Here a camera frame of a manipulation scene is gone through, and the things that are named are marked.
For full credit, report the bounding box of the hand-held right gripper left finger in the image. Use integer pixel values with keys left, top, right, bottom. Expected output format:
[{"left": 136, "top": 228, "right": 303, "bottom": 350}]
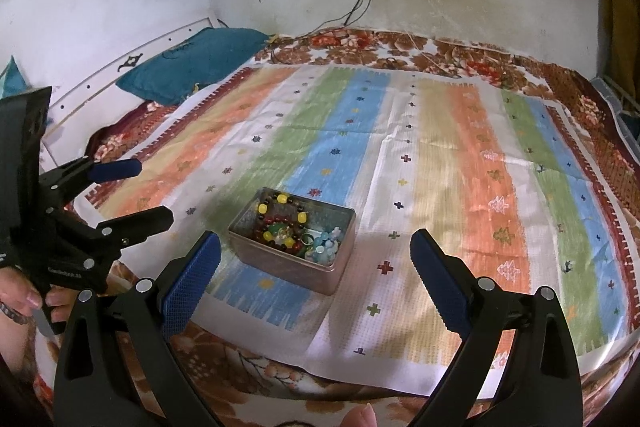
[{"left": 52, "top": 231, "right": 223, "bottom": 427}]

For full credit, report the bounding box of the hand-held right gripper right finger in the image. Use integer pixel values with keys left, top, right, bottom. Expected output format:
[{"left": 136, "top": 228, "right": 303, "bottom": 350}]
[{"left": 409, "top": 228, "right": 583, "bottom": 427}]

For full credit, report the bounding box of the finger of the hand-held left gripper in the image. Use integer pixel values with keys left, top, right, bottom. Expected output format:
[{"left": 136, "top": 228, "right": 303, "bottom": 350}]
[
  {"left": 75, "top": 205, "right": 175, "bottom": 253},
  {"left": 37, "top": 158, "right": 143, "bottom": 202}
]

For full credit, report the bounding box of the metal tin box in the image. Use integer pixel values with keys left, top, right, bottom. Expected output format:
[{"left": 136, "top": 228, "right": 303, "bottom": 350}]
[{"left": 227, "top": 187, "right": 357, "bottom": 297}]

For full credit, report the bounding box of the red bead bracelet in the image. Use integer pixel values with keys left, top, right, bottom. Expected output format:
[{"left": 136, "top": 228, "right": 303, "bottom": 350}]
[{"left": 252, "top": 216, "right": 306, "bottom": 254}]

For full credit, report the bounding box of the light blue bead bracelet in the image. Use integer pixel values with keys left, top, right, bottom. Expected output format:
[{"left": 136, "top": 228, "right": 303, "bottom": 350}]
[{"left": 304, "top": 227, "right": 345, "bottom": 266}]

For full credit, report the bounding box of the yellow and black bead bracelet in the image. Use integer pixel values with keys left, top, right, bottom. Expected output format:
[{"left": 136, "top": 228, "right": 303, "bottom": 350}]
[{"left": 256, "top": 192, "right": 310, "bottom": 244}]

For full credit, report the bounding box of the person's left hand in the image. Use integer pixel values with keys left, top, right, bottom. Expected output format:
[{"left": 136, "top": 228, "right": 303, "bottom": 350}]
[{"left": 0, "top": 266, "right": 76, "bottom": 327}]

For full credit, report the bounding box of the person's right hand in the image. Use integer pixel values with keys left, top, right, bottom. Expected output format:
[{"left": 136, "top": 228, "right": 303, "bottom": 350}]
[{"left": 344, "top": 406, "right": 377, "bottom": 427}]

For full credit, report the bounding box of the white bed headboard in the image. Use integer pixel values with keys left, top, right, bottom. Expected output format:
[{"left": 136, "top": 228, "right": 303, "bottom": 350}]
[{"left": 0, "top": 14, "right": 221, "bottom": 168}]

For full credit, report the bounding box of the striped colourful cloth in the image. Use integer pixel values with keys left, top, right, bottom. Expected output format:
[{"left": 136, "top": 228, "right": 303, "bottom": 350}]
[{"left": 85, "top": 62, "right": 628, "bottom": 400}]

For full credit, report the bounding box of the teal cloth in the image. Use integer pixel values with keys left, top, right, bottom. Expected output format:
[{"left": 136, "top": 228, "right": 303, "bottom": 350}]
[{"left": 0, "top": 56, "right": 27, "bottom": 108}]

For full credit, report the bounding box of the dark bead wristband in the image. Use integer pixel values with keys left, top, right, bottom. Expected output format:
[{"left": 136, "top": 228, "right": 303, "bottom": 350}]
[{"left": 0, "top": 302, "right": 30, "bottom": 327}]

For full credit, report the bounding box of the teal pillow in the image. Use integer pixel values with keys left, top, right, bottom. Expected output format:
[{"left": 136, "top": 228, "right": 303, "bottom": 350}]
[{"left": 116, "top": 28, "right": 271, "bottom": 106}]

